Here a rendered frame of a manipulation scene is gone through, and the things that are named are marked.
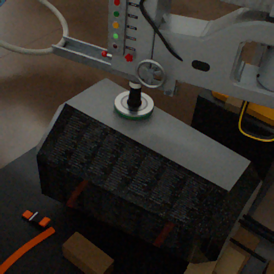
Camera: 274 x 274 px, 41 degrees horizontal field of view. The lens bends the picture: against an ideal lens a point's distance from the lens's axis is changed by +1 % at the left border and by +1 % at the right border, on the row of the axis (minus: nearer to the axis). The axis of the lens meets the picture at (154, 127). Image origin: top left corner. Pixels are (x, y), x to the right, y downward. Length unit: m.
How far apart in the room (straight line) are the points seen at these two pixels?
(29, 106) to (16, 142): 0.44
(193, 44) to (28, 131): 1.91
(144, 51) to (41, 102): 1.90
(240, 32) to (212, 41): 0.12
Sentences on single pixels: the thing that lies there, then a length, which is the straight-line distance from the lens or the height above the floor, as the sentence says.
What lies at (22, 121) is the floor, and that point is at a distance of 3.25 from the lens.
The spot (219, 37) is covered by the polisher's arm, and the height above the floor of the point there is 1.43.
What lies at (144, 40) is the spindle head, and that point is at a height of 1.33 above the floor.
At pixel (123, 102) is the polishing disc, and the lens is 1.99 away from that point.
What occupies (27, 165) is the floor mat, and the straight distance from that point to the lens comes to 2.87.
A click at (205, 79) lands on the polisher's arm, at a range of 1.65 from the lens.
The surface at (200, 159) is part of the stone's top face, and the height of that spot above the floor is 0.83.
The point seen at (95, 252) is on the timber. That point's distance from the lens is 2.26.
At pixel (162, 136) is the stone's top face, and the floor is 0.83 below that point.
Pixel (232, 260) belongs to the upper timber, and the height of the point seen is 0.20.
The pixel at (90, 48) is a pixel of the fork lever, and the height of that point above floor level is 1.11.
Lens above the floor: 2.12
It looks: 42 degrees down
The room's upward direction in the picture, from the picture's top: 9 degrees clockwise
